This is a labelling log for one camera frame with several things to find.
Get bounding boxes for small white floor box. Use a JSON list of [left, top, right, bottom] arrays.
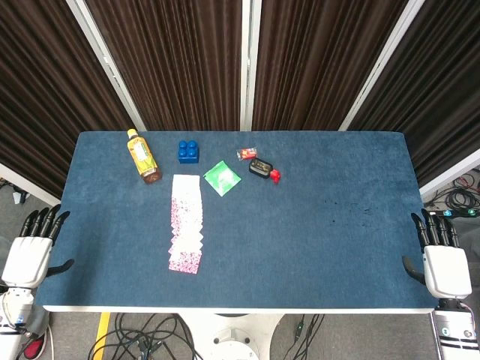
[[10, 188, 30, 206]]

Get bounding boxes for dark brown pleated curtain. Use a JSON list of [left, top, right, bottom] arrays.
[[0, 0, 137, 200], [85, 0, 244, 132], [348, 0, 480, 188], [251, 0, 409, 132]]

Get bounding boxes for yellow floor tape strip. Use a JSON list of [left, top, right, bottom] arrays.
[[91, 312, 113, 360]]

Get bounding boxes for black floor cable bundle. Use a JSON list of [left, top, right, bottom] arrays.
[[87, 313, 206, 360]]

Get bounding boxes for red shoe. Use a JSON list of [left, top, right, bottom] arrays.
[[19, 336, 47, 360]]

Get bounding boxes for blue toy building block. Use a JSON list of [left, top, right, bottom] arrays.
[[177, 139, 201, 165]]

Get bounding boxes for green white square packet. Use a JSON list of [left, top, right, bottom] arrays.
[[202, 160, 243, 197]]

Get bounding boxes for spread row of playing cards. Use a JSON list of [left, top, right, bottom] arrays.
[[166, 173, 206, 263]]

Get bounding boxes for grey fabric trousers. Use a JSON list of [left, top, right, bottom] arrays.
[[26, 304, 51, 335]]

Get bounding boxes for white partition frame rail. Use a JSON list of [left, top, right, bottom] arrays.
[[418, 148, 480, 197], [0, 162, 62, 210]]

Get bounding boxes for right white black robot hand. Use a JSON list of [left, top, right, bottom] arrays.
[[401, 208, 473, 300]]

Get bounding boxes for yellow label tea bottle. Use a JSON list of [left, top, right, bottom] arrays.
[[126, 128, 164, 185]]

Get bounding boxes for tangled cables by partition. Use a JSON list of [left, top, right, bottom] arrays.
[[422, 169, 480, 219]]

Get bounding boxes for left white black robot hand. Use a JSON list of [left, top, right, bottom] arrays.
[[1, 205, 75, 290]]

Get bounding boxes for white partition frame post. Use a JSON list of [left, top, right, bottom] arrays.
[[338, 0, 429, 132], [239, 0, 263, 132], [65, 0, 147, 132]]

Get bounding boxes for red clear candy packet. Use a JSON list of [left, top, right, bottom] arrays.
[[235, 146, 260, 162]]

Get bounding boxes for black cable with green plug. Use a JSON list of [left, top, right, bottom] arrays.
[[281, 313, 326, 360]]

